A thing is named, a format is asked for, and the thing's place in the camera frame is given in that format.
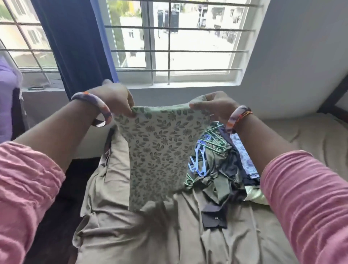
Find person's right hand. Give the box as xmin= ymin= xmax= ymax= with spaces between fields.
xmin=189 ymin=90 xmax=240 ymax=127

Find person's left hand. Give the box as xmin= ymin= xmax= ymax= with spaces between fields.
xmin=87 ymin=80 xmax=135 ymax=117

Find blue floral patterned garment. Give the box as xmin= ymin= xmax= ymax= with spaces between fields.
xmin=228 ymin=132 xmax=261 ymax=180

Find mint patterned clothes item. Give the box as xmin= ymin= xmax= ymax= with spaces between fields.
xmin=113 ymin=95 xmax=214 ymax=213

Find olive green button shirt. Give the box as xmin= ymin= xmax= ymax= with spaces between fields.
xmin=185 ymin=147 xmax=240 ymax=207

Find navy blue shorts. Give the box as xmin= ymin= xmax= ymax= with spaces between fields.
xmin=201 ymin=141 xmax=261 ymax=229

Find person's right forearm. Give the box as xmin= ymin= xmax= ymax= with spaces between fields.
xmin=234 ymin=114 xmax=300 ymax=175

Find person's left forearm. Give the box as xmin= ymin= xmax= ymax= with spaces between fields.
xmin=13 ymin=100 xmax=101 ymax=174

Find bed with beige sheet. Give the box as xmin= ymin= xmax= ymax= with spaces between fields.
xmin=72 ymin=111 xmax=348 ymax=264

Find striped orange purple bangle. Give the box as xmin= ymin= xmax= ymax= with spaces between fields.
xmin=70 ymin=91 xmax=113 ymax=128

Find striped white purple bangle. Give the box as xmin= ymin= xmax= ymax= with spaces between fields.
xmin=225 ymin=105 xmax=253 ymax=135

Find blue curtain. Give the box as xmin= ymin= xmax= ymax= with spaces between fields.
xmin=30 ymin=0 xmax=120 ymax=101

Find white framed window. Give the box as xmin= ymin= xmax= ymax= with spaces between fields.
xmin=0 ymin=0 xmax=271 ymax=90

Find dark brown armchair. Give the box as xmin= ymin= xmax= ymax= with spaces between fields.
xmin=10 ymin=87 xmax=29 ymax=139

